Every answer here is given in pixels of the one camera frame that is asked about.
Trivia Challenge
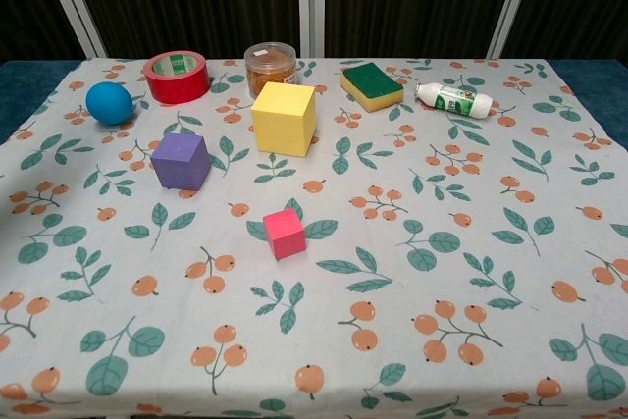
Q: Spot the small white bottle green label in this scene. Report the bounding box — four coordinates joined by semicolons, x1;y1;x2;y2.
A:
415;81;494;121

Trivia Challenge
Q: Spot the small pink foam cube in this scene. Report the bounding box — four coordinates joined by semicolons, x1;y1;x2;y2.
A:
262;207;307;262

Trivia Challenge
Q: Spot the clear jar with brown contents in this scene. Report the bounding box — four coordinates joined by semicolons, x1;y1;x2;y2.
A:
243;42;299;99

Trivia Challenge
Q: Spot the red tape roll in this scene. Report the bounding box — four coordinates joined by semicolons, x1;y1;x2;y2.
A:
143;50;211;105

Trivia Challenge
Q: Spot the large yellow foam cube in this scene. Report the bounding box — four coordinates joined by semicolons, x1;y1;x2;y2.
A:
250;80;317;159

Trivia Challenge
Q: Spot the blue ball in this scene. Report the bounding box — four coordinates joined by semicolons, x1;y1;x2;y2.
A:
85;80;134;126

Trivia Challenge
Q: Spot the green and yellow sponge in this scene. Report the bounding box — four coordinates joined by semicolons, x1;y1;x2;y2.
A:
340;62;405;113

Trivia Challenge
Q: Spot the purple cube block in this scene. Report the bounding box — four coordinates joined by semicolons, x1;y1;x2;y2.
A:
149;132;212;192

